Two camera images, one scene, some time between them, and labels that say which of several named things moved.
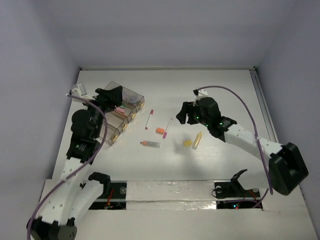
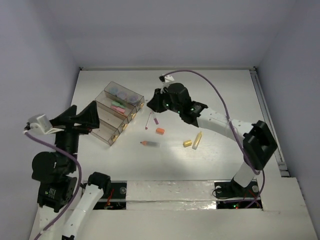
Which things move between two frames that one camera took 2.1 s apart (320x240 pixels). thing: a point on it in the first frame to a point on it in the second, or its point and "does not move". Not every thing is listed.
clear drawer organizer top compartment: (128, 96) does not move
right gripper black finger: (182, 115) to (159, 102)
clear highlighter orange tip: (150, 144) does not move
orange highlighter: (120, 109) does not move
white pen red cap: (152, 111) does not move
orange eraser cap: (160, 130) does not move
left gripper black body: (105, 97) to (74, 126)
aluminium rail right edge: (263, 106) does not move
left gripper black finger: (113, 97) to (89, 117)
